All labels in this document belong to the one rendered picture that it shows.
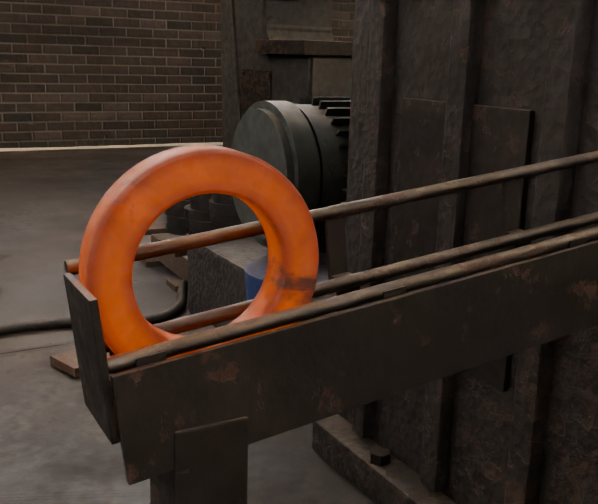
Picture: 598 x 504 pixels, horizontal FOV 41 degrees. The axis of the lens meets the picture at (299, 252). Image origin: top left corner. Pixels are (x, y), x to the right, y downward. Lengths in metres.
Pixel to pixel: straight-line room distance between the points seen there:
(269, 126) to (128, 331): 1.46
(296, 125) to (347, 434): 0.77
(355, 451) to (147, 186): 1.07
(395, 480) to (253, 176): 0.96
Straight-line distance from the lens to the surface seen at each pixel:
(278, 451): 1.70
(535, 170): 0.85
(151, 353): 0.57
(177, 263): 2.87
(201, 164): 0.58
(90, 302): 0.55
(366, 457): 1.54
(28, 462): 1.72
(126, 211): 0.57
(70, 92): 6.79
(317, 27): 5.83
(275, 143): 1.98
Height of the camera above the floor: 0.80
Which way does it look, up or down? 14 degrees down
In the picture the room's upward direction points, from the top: 2 degrees clockwise
